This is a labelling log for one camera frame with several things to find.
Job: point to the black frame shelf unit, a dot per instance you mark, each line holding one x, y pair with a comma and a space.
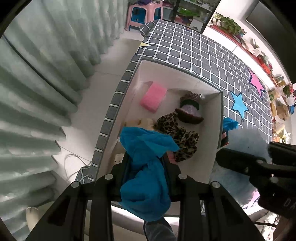
189, 14

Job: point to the leopard print cloth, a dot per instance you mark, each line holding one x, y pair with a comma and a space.
175, 132

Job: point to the person's leg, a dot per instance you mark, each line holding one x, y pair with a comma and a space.
159, 231

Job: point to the beige cloth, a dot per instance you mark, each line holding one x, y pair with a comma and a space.
143, 122

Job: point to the green potted plant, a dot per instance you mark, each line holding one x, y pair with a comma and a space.
229, 23

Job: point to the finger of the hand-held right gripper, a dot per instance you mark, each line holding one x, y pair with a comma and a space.
283, 154
238, 161

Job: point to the purple brown knitted hat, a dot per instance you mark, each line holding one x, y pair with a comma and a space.
189, 109

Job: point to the pink sponge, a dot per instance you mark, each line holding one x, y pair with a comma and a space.
153, 97

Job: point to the white storage box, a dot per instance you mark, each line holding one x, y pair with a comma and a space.
203, 139

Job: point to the grey checked star blanket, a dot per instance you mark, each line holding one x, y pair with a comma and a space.
196, 51

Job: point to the red flower plant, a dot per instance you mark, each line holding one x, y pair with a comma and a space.
289, 90

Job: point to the light blue fluffy cloth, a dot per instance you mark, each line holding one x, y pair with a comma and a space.
242, 141

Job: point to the person's right forearm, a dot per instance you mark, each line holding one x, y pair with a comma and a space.
283, 231

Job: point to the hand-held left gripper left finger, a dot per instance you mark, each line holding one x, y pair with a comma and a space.
115, 178

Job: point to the pink plastic stool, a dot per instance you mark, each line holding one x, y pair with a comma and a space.
144, 14

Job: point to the pale green curtain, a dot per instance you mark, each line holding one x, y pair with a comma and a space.
41, 81

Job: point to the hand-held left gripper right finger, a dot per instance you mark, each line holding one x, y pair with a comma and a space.
175, 183

